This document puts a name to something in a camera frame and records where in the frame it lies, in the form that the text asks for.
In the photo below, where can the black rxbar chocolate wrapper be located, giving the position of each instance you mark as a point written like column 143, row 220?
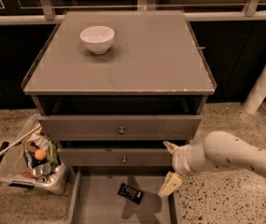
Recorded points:
column 130, row 193

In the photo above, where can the bottom grey drawer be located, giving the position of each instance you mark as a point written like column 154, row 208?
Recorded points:
column 95, row 198

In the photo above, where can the white stick on bin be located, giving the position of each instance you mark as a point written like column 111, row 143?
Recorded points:
column 6, row 149

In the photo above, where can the grey drawer cabinet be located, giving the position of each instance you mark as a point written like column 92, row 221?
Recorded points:
column 152, row 68

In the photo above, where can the clear plastic bin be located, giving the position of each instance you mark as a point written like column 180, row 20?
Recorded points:
column 17, row 164

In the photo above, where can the white ceramic bowl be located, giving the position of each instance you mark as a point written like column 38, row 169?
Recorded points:
column 97, row 39

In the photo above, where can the orange ball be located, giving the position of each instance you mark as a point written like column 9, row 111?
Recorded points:
column 40, row 154

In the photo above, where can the white diagonal pole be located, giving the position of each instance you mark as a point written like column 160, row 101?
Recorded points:
column 257, row 95

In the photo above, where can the top grey drawer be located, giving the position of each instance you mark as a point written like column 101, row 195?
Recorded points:
column 119, row 127

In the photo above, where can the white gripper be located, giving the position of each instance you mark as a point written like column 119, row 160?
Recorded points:
column 179, row 160

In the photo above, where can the green snack packet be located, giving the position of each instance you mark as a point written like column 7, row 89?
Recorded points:
column 52, row 155

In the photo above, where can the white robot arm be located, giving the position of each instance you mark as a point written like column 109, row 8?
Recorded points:
column 219, row 151

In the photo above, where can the grey drawer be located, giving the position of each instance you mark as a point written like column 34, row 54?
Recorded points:
column 119, row 127
column 115, row 153
column 95, row 198

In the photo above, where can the middle grey drawer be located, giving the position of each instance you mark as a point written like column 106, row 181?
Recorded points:
column 115, row 153

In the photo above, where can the silver can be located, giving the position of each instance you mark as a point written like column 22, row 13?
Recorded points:
column 41, row 170

